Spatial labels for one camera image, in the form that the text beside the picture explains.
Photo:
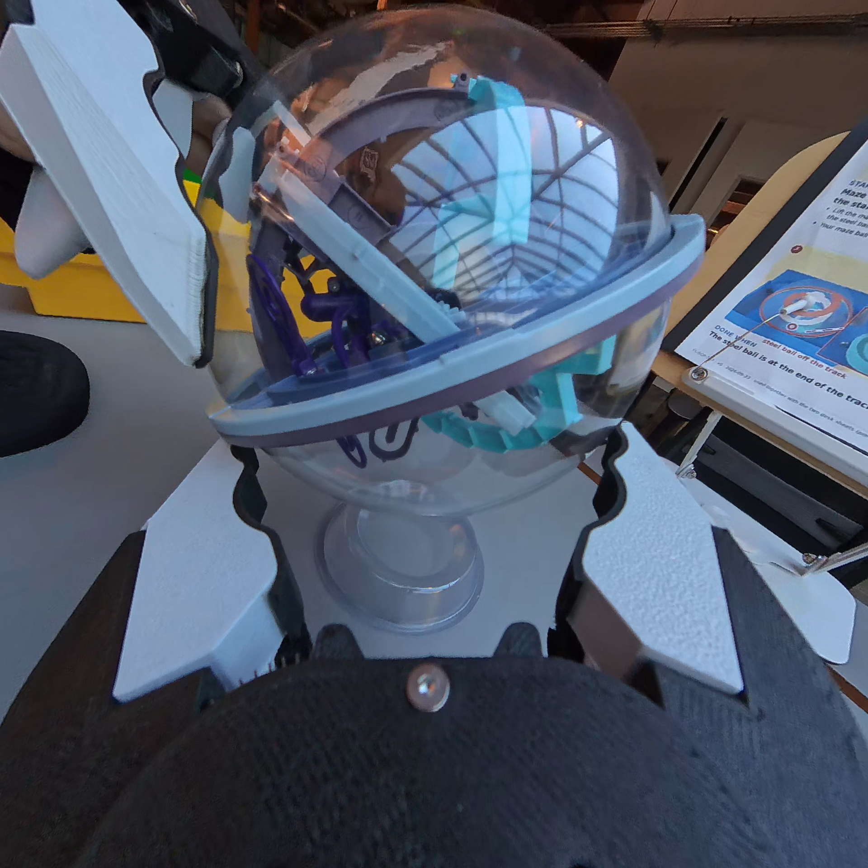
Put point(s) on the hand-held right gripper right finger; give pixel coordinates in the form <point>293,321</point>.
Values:
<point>664,583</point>

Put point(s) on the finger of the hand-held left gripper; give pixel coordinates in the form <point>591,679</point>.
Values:
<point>88,135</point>
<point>175,119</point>

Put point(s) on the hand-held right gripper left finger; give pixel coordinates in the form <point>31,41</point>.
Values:
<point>196,590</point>

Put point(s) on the clear plastic ball stand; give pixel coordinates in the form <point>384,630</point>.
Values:
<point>400,583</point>

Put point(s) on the clear plastic maze ball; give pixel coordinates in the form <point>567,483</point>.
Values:
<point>441,237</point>

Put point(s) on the yellow plastic bin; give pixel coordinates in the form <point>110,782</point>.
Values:
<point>81,291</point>

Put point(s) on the printed instruction sheet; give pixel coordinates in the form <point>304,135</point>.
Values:
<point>800,285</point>

